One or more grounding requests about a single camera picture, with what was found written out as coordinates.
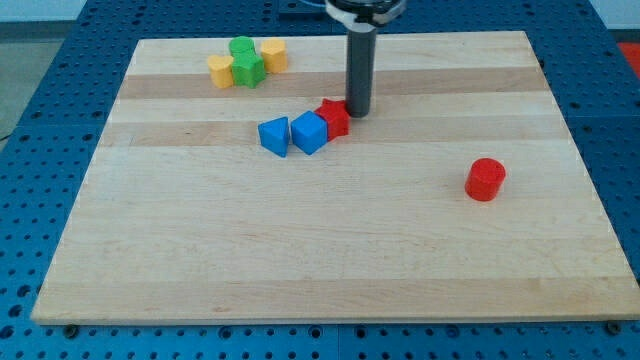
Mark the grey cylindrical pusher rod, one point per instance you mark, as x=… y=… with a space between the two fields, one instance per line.
x=360 y=60

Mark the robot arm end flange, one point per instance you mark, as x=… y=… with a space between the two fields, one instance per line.
x=363 y=13

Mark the green cylinder block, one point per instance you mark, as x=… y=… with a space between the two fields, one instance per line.
x=241 y=46

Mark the red star block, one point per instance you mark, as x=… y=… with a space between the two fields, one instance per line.
x=335 y=114

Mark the yellow heart block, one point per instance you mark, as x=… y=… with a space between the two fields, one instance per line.
x=220 y=69

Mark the wooden board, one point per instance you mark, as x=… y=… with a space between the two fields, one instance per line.
x=183 y=218

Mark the blue triangle block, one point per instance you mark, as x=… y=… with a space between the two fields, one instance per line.
x=274 y=136

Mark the red object at right edge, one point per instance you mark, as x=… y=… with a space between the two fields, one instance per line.
x=631 y=52

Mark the red cylinder block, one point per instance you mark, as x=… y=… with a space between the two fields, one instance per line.
x=485 y=179

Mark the blue cube block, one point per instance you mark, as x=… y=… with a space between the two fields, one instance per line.
x=309 y=132

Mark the yellow pentagon block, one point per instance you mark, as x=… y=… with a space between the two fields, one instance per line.
x=274 y=54

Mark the green star block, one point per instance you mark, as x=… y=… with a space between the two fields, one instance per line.
x=248 y=70

